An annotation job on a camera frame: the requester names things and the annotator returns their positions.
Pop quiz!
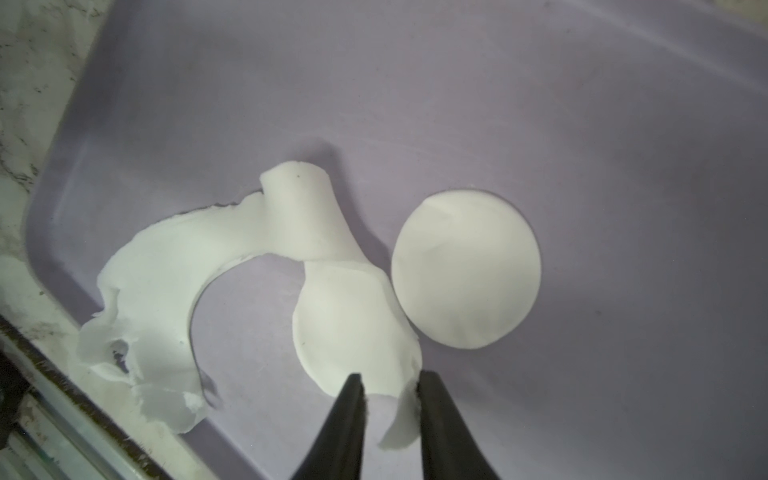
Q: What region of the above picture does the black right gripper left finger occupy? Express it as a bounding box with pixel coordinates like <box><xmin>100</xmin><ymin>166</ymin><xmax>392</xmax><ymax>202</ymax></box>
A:
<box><xmin>292</xmin><ymin>373</ymin><xmax>367</xmax><ymax>480</ymax></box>

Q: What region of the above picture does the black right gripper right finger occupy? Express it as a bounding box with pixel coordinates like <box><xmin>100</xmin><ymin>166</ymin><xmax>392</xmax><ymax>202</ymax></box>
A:
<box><xmin>417</xmin><ymin>370</ymin><xmax>499</xmax><ymax>480</ymax></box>

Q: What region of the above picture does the white dough piece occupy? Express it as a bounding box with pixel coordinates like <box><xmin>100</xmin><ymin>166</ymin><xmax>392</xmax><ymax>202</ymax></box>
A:
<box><xmin>76</xmin><ymin>161</ymin><xmax>423</xmax><ymax>450</ymax></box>

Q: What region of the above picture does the round cut dough wrapper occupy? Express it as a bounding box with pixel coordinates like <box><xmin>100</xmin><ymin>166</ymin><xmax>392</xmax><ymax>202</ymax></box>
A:
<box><xmin>391</xmin><ymin>190</ymin><xmax>542</xmax><ymax>349</ymax></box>

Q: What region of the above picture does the lavender silicone mat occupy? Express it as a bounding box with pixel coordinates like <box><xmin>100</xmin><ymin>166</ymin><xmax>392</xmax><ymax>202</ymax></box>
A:
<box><xmin>26</xmin><ymin>1</ymin><xmax>767</xmax><ymax>479</ymax></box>

